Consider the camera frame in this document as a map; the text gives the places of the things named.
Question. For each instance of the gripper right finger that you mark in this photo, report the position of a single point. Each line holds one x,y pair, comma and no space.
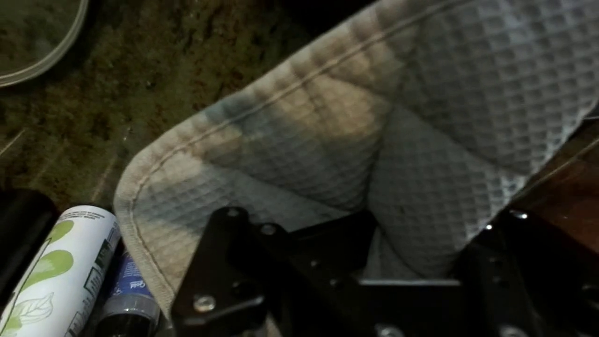
514,281

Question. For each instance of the bottle with blue label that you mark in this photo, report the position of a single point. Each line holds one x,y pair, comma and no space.
128,299

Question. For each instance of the white waffle pot holder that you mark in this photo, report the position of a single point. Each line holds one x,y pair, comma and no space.
421,117

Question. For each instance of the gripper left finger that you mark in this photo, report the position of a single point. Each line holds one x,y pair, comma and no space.
234,262

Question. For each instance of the white can with green leaves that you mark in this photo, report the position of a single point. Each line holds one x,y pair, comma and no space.
56,276

